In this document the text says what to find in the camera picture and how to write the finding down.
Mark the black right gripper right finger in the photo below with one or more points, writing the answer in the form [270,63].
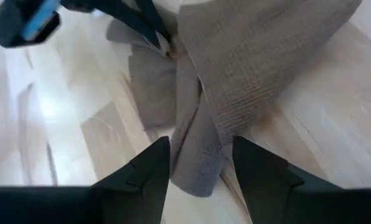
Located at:
[266,186]

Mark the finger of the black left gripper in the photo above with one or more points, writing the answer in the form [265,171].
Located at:
[117,15]
[156,18]

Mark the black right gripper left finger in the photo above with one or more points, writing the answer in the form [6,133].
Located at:
[135,186]

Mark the brown elastic bandage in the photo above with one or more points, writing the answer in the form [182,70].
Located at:
[251,62]

